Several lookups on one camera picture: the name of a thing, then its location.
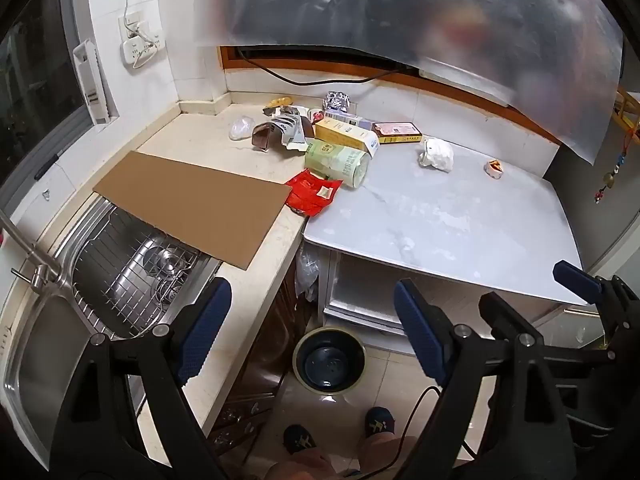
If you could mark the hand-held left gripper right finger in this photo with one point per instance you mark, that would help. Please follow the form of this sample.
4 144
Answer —
420 332

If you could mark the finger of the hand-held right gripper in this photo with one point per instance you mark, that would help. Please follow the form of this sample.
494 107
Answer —
575 280
502 315

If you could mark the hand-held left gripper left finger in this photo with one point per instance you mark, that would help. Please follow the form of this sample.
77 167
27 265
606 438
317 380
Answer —
205 332

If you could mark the black bin with cream rim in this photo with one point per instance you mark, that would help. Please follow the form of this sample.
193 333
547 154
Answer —
329 360

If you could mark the red foil packet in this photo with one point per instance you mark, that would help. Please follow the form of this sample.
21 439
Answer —
312 192

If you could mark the brown cardboard box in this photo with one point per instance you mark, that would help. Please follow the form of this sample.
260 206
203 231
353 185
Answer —
397 132

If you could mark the long cream cardboard box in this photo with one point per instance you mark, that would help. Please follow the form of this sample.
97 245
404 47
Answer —
345 137

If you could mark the brown wooden cabinet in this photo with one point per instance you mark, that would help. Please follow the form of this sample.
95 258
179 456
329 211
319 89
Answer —
260 360

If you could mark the white cabinet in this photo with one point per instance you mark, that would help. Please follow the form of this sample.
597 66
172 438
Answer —
365 290

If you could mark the person's right shoe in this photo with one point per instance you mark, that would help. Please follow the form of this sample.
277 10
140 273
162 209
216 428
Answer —
381 425

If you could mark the person's shoe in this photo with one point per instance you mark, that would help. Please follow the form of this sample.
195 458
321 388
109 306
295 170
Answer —
381 425
300 440

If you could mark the hanging beaded ornament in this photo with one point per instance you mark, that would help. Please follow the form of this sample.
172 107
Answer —
607 177

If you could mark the brown cardboard sheet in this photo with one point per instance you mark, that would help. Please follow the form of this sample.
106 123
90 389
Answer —
190 200

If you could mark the small orange wrapper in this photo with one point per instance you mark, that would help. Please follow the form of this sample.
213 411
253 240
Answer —
493 168

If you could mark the person's left shoe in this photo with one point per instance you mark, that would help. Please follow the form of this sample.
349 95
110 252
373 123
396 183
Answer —
300 440

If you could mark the person's left leg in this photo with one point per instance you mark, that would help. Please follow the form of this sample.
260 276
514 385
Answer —
300 467

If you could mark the crumpled white tissue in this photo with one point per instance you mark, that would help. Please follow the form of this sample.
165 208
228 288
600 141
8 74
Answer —
437 155

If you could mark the yellow rack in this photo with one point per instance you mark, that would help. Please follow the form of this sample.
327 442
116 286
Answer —
627 115

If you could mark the stainless steel sink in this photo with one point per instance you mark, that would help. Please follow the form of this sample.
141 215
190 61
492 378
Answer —
30 360

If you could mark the steel faucet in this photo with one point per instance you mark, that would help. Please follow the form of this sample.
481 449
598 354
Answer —
40 265

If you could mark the green paper roll pack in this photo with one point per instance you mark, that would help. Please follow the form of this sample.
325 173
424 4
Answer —
337 162

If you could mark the brown foil packet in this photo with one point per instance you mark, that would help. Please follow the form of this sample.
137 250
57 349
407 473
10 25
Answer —
264 136

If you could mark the white and purple box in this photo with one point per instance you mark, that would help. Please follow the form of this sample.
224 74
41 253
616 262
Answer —
350 121

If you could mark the white striped wrapper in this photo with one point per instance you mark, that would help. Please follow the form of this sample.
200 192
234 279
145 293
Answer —
295 127

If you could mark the silver foil wrapper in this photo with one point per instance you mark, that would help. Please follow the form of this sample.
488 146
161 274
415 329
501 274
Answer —
337 101

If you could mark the grey framed window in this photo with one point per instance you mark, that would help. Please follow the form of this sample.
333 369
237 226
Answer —
30 75

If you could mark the translucent plastic sheet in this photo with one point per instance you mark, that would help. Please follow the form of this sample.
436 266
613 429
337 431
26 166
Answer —
400 5

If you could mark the brown wooden frame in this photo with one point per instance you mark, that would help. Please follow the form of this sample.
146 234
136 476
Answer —
450 82

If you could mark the white plastic wall holder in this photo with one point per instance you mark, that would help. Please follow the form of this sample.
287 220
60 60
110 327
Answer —
92 85

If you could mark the white wall socket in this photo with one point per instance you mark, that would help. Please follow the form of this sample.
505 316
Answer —
142 42

